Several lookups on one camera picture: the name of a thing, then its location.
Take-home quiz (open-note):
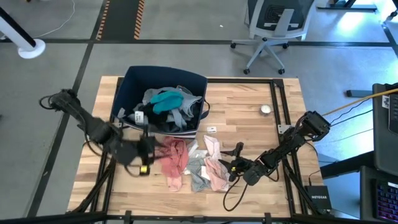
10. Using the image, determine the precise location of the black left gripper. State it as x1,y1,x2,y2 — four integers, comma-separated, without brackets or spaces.
114,135,172,175

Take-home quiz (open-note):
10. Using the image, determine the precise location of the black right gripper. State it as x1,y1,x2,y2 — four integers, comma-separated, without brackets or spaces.
218,141,265,183

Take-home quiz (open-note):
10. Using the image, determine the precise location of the dusty pink garment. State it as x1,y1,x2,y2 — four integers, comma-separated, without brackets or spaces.
158,136,190,193

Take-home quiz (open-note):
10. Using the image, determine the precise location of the pale pink garment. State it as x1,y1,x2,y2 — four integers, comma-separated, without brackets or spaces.
203,134,231,193

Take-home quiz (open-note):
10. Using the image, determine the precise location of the dark grey garment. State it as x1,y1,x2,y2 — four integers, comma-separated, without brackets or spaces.
161,107,200,133

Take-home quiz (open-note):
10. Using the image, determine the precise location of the white garment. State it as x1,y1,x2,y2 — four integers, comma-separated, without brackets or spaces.
185,139,209,175

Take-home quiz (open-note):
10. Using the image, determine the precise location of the black garment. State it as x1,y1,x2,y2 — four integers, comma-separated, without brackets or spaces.
144,102,175,125

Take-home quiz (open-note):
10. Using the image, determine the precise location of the light grey garment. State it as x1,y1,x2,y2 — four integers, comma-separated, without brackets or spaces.
185,157,213,194

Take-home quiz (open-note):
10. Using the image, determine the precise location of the teal garment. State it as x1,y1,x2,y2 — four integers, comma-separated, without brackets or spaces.
150,90,185,115

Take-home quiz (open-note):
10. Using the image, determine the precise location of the pile of clothes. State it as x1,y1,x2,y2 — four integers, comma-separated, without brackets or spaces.
116,86,203,131

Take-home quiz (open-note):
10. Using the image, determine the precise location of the navy white striped fabric basket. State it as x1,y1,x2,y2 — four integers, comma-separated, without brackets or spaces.
111,65,211,139

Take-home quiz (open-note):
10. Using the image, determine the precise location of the black desk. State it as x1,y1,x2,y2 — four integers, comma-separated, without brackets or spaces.
320,151,398,222

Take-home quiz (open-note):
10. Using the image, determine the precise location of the grey office chair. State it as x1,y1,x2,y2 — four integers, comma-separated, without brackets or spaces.
229,0,315,75

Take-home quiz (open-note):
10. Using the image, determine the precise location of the grey desk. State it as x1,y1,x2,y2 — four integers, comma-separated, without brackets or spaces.
346,82,398,177

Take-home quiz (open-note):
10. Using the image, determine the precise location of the backlit colourful keyboard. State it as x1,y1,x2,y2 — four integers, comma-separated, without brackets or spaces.
374,180,398,222

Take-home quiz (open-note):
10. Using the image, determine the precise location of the white pole with round base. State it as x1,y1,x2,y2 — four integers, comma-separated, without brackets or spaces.
0,6,47,60

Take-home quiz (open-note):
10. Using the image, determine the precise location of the black keyboard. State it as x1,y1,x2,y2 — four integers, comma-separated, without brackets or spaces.
388,93,398,135

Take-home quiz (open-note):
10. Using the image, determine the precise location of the black desk base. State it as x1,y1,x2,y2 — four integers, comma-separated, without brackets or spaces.
316,0,379,12

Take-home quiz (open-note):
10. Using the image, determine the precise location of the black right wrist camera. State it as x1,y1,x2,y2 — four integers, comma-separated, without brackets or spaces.
242,169,265,187

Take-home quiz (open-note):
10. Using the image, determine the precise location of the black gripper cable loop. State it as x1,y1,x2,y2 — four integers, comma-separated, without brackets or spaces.
223,175,249,212

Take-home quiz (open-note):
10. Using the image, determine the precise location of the black aluminium frame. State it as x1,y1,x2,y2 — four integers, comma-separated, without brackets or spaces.
67,77,315,224

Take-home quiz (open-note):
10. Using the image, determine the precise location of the black network switch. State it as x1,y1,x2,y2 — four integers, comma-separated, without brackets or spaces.
303,185,333,211

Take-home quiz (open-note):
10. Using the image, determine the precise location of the black floor cable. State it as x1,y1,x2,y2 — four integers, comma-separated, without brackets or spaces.
329,108,374,125

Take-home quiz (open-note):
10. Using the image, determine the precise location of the yellow cable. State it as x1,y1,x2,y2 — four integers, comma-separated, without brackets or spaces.
322,88,398,118

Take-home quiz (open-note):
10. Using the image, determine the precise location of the white floor cable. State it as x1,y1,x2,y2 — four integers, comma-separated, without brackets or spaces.
34,0,76,40

